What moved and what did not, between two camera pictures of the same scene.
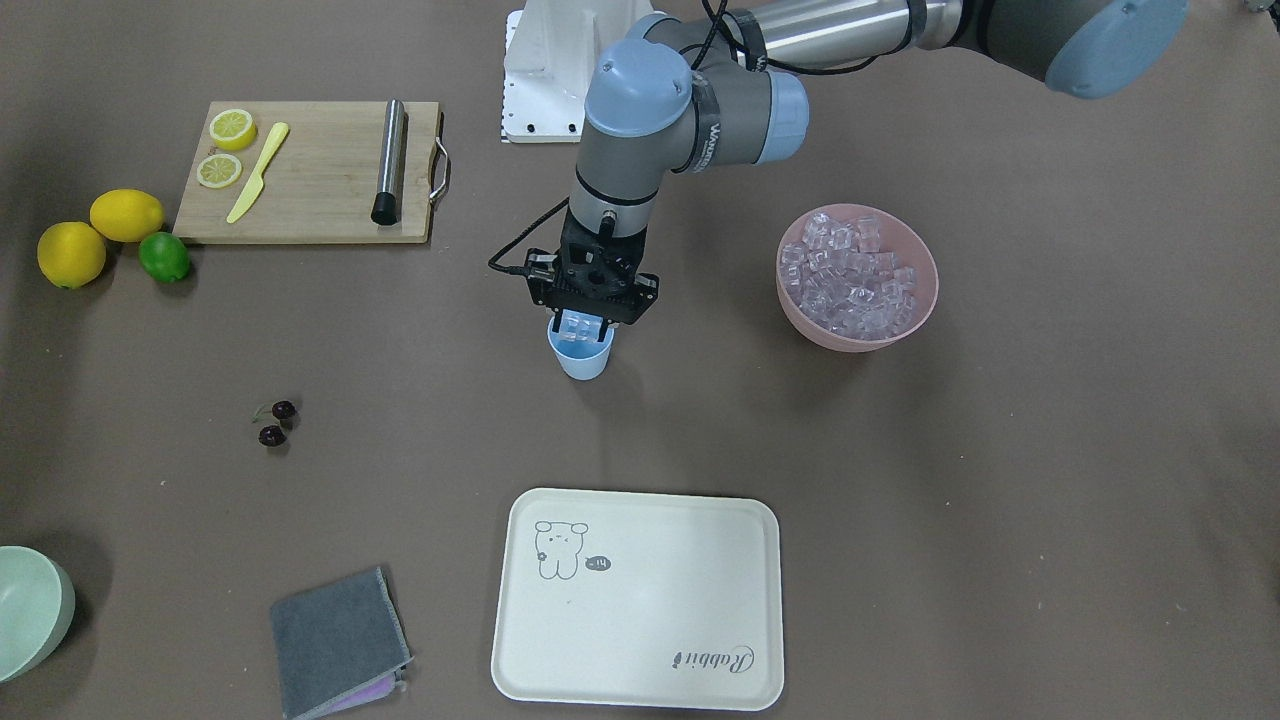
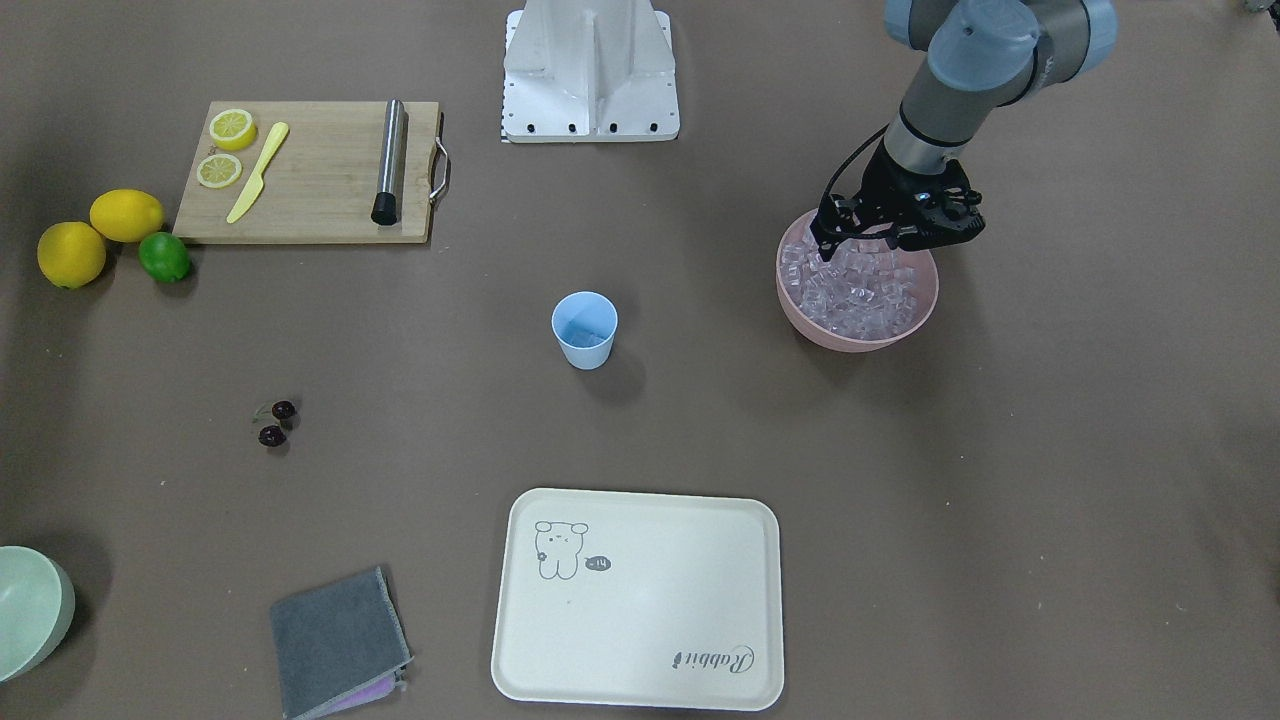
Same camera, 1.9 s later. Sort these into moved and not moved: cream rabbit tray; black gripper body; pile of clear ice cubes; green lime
Moved: black gripper body
Not moved: pile of clear ice cubes; green lime; cream rabbit tray
